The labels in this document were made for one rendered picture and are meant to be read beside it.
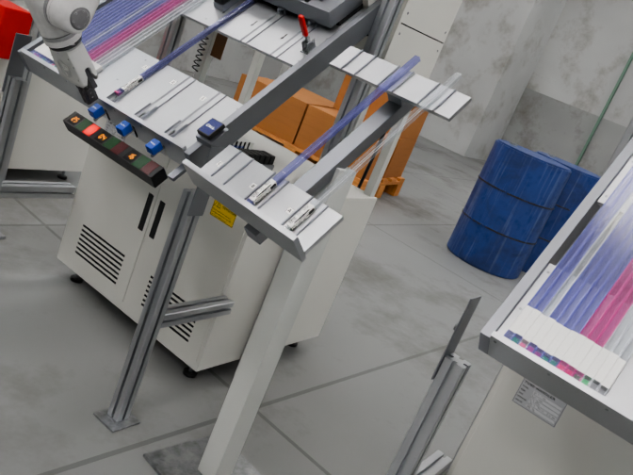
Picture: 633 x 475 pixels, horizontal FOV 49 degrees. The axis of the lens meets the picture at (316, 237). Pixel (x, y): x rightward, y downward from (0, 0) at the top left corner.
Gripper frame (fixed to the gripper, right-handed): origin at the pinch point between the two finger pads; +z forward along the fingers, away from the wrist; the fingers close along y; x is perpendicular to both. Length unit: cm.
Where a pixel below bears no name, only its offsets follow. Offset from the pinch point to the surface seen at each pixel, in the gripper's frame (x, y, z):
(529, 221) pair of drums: 231, 23, 252
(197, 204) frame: -2.4, 36.5, 13.6
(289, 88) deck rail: 35.1, 32.1, 7.4
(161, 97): 12.6, 10.1, 5.0
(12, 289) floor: -36, -31, 66
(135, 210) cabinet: 2, -10, 51
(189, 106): 14.6, 18.3, 5.2
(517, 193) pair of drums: 233, 10, 236
